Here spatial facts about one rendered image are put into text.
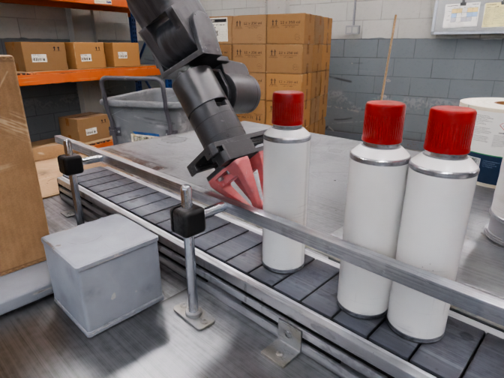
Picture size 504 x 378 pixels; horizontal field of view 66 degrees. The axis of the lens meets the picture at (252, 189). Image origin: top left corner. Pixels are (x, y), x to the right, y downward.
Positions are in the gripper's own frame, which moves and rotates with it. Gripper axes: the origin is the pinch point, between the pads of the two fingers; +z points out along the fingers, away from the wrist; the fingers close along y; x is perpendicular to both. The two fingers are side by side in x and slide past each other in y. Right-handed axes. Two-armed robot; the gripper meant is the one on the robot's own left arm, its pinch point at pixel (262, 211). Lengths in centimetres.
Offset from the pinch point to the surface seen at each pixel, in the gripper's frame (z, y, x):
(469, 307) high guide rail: 14.3, -4.9, -20.2
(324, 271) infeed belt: 9.8, 1.7, -2.9
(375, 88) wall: -91, 404, 167
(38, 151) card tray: -46, 1, 70
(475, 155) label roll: 7.8, 48.1, -7.9
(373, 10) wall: -164, 403, 124
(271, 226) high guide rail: 2.3, -4.8, -5.6
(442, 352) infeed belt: 18.9, -2.0, -14.3
